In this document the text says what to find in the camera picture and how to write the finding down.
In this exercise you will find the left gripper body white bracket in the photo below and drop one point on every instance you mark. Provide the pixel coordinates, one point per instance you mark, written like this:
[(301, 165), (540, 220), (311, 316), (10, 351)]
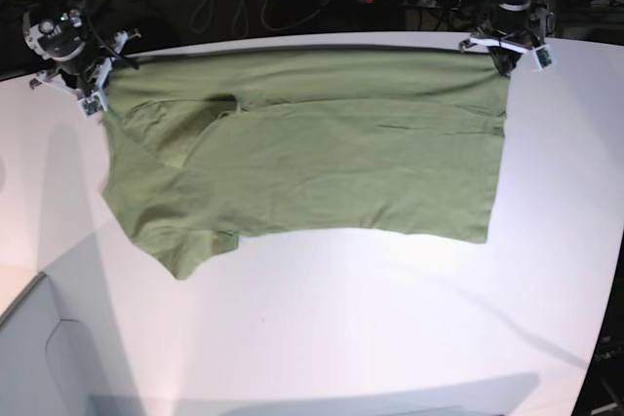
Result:
[(523, 29)]

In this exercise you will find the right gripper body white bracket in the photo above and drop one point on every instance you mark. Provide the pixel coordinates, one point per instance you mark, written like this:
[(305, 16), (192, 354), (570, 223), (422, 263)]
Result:
[(81, 69)]

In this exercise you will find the green T-shirt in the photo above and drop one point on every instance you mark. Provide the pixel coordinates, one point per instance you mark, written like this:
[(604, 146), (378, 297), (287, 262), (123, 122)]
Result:
[(207, 151)]

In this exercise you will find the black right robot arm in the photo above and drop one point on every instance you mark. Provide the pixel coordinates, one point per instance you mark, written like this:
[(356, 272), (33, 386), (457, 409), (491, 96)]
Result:
[(64, 33)]

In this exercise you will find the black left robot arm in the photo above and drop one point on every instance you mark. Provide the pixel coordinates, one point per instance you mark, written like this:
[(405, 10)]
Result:
[(486, 4)]

